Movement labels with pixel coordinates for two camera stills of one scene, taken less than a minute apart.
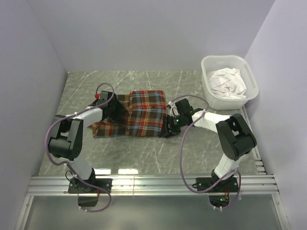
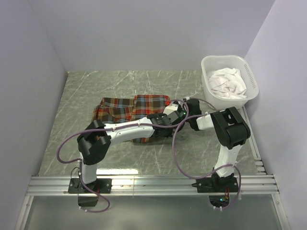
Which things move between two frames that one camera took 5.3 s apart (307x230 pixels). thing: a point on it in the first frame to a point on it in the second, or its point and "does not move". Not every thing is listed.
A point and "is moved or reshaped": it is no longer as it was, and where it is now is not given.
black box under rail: x=87 y=201 does not move
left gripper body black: x=117 y=109 to x=170 y=134
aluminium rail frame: x=260 y=185 does not move
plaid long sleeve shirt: x=146 y=110 is moved or reshaped
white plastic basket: x=229 y=81 does not move
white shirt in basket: x=228 y=83 does not move
